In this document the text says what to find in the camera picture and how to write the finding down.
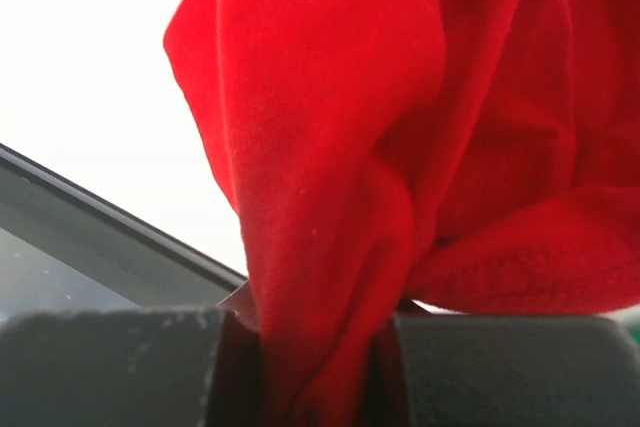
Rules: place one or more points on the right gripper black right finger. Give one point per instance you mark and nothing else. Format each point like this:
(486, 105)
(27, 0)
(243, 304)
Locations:
(437, 368)

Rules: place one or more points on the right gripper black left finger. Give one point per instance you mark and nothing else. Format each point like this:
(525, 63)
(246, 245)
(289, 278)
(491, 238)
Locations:
(172, 366)

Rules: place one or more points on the red t-shirt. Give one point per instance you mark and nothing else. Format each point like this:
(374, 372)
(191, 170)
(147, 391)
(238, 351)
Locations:
(477, 155)

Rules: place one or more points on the green t-shirt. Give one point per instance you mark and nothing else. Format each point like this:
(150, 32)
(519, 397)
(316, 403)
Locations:
(632, 327)

